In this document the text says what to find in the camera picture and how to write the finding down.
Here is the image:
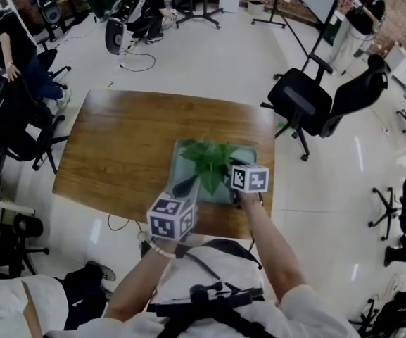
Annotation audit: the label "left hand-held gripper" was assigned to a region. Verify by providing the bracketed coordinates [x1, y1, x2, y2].
[146, 174, 201, 242]

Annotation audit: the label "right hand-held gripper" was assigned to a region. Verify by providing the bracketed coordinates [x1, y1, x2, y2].
[228, 156, 270, 204]

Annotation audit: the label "green potted flower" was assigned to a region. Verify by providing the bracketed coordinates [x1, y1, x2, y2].
[179, 138, 239, 196]

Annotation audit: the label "grey-green tray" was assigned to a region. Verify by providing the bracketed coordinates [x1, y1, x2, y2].
[166, 138, 260, 206]

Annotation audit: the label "person's right forearm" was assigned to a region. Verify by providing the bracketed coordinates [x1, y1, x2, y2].
[239, 192, 308, 303]

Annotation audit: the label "person's left forearm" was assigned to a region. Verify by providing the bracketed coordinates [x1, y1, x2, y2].
[103, 238, 179, 320]

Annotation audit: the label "person's shoe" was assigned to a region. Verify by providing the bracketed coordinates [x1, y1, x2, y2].
[137, 230, 152, 258]

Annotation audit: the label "person's white shirt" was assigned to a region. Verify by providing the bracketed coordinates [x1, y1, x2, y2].
[44, 237, 362, 338]

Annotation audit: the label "black chest harness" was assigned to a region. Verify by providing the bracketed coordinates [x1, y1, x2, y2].
[146, 238, 281, 338]

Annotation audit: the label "black office chair with headrest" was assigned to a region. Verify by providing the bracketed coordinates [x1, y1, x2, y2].
[260, 53, 389, 162]

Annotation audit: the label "black stool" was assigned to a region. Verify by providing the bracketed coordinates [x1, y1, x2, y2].
[11, 212, 51, 276]

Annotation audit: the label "white side desk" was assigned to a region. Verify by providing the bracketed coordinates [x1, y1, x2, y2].
[0, 173, 37, 236]

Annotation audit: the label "white waste bin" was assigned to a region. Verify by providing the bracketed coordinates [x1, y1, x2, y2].
[247, 0, 265, 17]

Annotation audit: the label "black stand base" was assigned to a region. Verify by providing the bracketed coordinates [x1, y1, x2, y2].
[175, 0, 225, 30]

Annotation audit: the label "black mesh office chair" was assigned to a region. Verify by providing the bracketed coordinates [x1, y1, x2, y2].
[0, 72, 70, 175]

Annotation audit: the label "white storage boxes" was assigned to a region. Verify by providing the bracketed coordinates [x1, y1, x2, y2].
[382, 41, 406, 92]

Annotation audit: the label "pile of black bags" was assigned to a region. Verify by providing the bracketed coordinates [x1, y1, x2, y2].
[349, 289, 406, 338]

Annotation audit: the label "white and black robot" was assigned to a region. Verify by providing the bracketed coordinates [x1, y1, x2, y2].
[103, 0, 148, 56]
[33, 0, 68, 42]

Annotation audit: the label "white bead bracelet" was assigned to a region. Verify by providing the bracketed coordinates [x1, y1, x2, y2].
[148, 239, 177, 260]

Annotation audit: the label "black cable under table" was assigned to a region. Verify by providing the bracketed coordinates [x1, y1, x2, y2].
[106, 212, 143, 233]

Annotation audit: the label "black floor cable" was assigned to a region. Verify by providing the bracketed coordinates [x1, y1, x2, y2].
[118, 49, 157, 73]

